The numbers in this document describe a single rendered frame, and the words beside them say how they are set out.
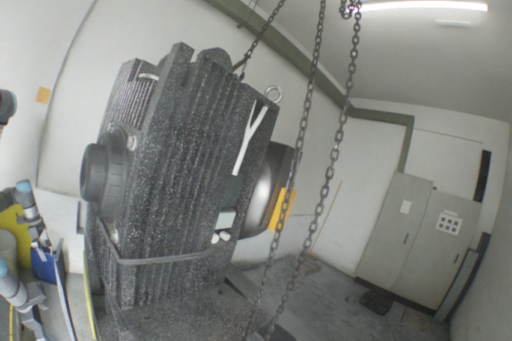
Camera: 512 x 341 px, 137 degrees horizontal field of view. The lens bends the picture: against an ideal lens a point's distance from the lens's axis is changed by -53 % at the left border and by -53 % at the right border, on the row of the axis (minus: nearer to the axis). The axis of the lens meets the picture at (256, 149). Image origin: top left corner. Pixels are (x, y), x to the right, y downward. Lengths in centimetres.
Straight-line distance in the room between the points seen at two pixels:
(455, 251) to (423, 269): 50
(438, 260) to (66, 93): 412
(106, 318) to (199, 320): 40
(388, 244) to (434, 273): 83
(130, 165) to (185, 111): 18
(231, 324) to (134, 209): 46
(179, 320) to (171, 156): 48
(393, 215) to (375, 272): 86
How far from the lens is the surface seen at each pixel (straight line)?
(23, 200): 105
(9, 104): 110
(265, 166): 76
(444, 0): 189
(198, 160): 56
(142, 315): 70
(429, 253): 322
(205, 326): 71
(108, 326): 94
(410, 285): 335
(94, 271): 116
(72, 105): 168
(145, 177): 48
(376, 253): 329
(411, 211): 316
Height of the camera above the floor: 143
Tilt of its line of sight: 1 degrees up
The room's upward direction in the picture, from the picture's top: 18 degrees clockwise
